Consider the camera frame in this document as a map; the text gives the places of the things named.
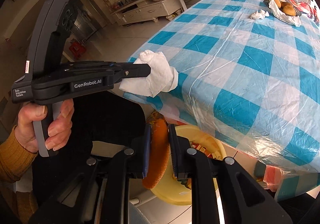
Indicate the red white wrapper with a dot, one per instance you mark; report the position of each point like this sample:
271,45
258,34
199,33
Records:
202,149

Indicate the small white tissue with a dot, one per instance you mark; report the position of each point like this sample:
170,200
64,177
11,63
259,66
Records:
259,15

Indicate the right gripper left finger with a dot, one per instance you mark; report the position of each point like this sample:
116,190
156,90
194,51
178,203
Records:
92,188

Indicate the red fire extinguisher box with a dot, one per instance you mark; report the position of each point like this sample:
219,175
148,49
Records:
77,49

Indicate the yellow plastic trash basin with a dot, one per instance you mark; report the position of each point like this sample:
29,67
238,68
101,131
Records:
175,185

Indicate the person's left hand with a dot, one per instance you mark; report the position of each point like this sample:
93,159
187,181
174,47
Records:
59,130

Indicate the blue checkered tablecloth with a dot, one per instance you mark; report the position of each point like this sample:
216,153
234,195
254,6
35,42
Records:
252,84

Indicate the large white paper towel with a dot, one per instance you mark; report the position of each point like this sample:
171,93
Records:
162,78

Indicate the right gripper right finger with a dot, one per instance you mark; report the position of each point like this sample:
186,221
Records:
243,199

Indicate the cream TV cabinet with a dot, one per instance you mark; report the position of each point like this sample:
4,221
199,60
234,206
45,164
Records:
146,10

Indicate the brown mango middle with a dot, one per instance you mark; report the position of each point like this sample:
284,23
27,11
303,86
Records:
283,4

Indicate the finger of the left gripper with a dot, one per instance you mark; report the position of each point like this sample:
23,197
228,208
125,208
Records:
109,72

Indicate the mustard yellow sleeve forearm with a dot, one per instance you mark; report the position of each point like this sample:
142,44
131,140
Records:
14,159

